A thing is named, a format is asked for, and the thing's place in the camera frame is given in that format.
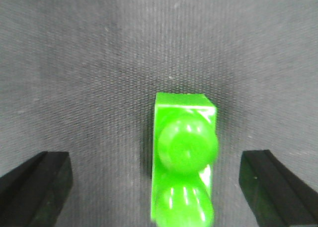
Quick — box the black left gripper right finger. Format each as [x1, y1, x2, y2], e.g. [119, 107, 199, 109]
[239, 150, 318, 227]

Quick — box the green two-stud toy block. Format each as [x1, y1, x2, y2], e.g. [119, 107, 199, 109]
[150, 92, 219, 227]

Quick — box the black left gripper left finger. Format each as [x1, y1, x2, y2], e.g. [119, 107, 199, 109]
[0, 151, 73, 227]

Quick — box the dark grey conveyor belt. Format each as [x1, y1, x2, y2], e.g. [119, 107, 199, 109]
[0, 0, 318, 227]

